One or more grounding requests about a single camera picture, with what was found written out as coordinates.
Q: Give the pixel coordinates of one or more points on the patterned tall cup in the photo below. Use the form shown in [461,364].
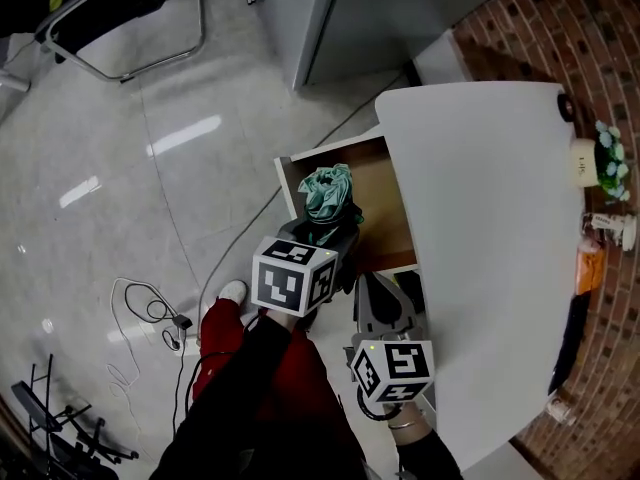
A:
[607,225]

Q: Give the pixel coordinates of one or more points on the small clear packet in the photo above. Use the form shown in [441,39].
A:
[560,410]

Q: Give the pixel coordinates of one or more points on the person's red trousers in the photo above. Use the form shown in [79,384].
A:
[310,378]

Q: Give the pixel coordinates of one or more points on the black folding stand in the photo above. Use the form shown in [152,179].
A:
[55,433]

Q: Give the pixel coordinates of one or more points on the person's left forearm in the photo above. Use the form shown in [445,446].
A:
[250,368]

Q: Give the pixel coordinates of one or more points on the black flat pouch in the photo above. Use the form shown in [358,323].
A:
[570,343]

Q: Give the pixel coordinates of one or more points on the wooden drawer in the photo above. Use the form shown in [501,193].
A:
[380,203]

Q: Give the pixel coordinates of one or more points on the black yellow box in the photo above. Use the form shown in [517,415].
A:
[410,290]

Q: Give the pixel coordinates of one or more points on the white cabinet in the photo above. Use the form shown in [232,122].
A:
[490,218]

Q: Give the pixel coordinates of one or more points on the person's right forearm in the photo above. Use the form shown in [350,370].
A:
[425,448]

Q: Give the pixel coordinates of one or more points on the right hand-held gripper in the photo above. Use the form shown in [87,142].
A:
[395,368]

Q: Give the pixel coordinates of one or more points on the black power adapter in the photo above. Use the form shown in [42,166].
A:
[182,322]

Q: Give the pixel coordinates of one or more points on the white pot with flowers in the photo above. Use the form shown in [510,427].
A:
[585,165]

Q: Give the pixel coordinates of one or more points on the black round lid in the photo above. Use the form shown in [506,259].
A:
[566,107]

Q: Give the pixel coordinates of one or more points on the green cloth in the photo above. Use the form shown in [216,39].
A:
[325,193]

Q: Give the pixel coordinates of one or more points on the orange snack packet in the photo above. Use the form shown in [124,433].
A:
[591,268]

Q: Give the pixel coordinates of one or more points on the person's white shoe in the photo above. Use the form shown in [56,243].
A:
[234,291]

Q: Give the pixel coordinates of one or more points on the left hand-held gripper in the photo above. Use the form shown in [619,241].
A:
[285,280]

